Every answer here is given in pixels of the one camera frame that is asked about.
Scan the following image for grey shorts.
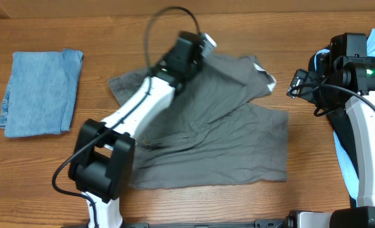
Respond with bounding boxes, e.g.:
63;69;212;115
107;52;289;191

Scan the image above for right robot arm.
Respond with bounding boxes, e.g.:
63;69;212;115
272;30;375;227

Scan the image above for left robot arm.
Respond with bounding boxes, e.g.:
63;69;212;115
68;31;217;227

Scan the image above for black garment in pile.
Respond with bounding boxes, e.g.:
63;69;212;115
307;47;359;210

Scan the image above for folded blue denim garment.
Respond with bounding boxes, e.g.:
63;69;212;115
0;49;84;138

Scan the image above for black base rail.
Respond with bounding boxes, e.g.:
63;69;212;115
121;217;297;228

